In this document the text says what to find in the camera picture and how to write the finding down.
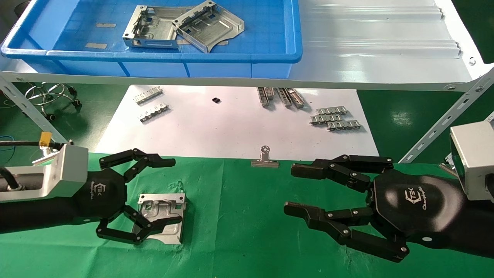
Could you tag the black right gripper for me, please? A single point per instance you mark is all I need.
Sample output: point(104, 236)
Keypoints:
point(417, 208)

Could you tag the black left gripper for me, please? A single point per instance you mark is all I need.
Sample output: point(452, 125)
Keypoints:
point(102, 197)

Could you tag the silver sheet metal bracket part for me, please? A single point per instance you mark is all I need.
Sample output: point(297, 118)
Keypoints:
point(212, 25)
point(164, 208)
point(154, 31)

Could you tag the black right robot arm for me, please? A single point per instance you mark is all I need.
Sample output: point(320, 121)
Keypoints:
point(480, 227)

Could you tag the small silver metal strip part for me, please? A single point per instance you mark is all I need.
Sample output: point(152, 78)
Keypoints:
point(344, 125)
point(325, 119)
point(148, 95)
point(332, 111)
point(154, 112)

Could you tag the green table cloth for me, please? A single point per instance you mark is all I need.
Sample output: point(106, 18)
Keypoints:
point(239, 216)

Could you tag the white paper sheet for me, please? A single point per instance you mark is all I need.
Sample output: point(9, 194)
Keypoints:
point(216, 131)

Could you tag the chrome stool base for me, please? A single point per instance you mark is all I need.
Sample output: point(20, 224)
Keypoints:
point(50, 94)

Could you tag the perforated white shelf strut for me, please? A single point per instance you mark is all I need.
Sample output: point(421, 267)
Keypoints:
point(447, 116)
point(27, 104)

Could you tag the white metal shelf board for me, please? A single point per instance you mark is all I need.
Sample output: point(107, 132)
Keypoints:
point(378, 58)

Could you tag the blue plastic bin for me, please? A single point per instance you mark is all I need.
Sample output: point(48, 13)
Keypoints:
point(231, 65)

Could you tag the dark round seat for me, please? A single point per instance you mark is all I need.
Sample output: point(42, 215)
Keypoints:
point(22, 7)

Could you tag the silver metal rail part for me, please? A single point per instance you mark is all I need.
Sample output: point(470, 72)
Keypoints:
point(297, 98)
point(271, 92)
point(262, 97)
point(285, 97)

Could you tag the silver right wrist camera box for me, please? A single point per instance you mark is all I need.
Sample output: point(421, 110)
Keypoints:
point(476, 158)

